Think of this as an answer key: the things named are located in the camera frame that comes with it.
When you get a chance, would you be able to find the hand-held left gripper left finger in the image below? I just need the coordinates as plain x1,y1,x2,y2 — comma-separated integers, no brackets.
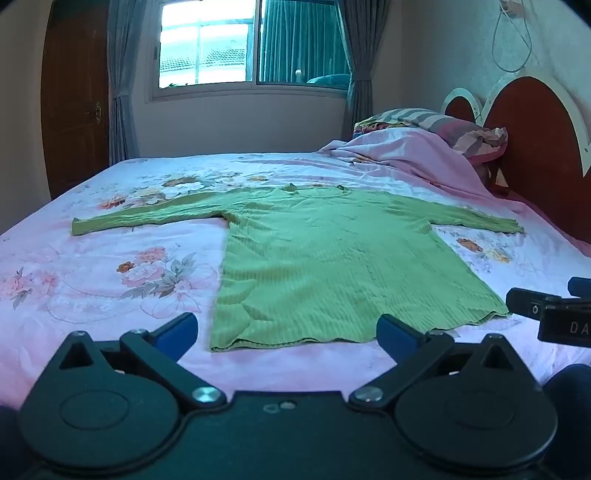
45,312,228,409

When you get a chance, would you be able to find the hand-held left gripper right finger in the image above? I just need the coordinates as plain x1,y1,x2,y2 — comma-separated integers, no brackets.
348,314,542,409

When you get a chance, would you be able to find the green ribbed sweater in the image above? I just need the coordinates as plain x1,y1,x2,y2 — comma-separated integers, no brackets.
71,183,526,353

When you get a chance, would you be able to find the dark blue cloth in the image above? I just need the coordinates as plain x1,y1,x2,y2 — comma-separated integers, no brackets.
544,364,591,468

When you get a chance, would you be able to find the floral pink bed sheet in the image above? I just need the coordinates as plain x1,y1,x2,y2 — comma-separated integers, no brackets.
0,151,591,411

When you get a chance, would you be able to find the red wooden headboard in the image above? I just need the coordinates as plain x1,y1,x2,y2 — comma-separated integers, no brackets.
441,69,591,245

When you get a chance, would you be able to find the pink blanket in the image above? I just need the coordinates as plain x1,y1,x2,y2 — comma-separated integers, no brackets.
318,127,504,204

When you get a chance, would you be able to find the striped pillow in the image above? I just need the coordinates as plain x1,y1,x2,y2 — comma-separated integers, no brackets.
353,108,509,164

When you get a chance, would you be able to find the brown wooden door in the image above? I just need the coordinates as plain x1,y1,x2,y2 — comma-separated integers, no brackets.
41,0,112,200

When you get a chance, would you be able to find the grey curtain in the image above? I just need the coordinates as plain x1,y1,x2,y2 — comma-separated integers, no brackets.
107,0,160,166
336,0,393,143

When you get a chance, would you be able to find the window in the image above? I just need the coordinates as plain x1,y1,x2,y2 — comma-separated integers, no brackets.
147,0,352,103

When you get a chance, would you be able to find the wall cable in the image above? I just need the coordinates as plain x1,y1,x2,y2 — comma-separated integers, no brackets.
492,0,533,73

